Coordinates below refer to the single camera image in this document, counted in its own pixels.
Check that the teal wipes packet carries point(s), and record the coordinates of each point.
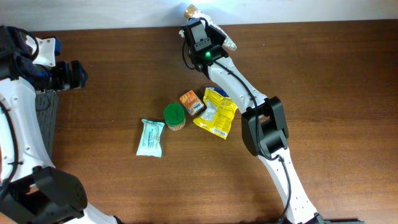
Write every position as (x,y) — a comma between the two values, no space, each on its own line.
(149,144)

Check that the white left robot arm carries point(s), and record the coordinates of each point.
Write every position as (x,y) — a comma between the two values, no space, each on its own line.
(33,190)

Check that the green lid jar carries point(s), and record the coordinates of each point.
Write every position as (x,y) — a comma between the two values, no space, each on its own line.
(174,116)

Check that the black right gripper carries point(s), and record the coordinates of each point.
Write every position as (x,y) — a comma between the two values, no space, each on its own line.
(214,31)

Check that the white tube with cork cap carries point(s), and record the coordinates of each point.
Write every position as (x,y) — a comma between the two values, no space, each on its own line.
(216,34)

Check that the orange small carton box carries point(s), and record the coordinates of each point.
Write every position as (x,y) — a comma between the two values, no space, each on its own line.
(191,102)

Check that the yellow snack bag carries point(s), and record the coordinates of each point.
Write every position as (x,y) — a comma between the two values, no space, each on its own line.
(219,113)

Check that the dark grey plastic basket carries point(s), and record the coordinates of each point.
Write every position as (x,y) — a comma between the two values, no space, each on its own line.
(46,109)

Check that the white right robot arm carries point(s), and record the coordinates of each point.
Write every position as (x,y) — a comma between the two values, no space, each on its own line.
(264,127)

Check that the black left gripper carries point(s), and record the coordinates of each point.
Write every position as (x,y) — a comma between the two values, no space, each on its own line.
(65,82)

